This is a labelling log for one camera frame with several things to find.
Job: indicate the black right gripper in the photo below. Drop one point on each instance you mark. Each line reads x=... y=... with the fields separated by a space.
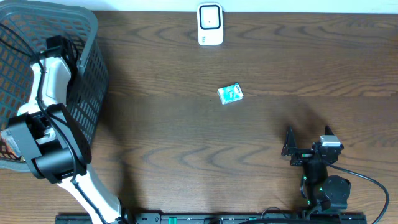
x=290 y=147

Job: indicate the green tissue pack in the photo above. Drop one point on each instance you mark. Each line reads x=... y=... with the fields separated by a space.
x=230 y=94

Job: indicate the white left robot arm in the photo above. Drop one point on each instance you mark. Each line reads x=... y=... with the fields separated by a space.
x=49 y=140

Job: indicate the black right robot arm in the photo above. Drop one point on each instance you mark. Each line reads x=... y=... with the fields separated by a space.
x=324 y=193

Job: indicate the white barcode scanner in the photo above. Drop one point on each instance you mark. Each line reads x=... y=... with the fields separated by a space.
x=210 y=24

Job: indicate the grey plastic mesh basket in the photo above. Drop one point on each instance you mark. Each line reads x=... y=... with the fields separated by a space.
x=27 y=25

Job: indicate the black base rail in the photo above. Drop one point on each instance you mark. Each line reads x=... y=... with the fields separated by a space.
x=270 y=216

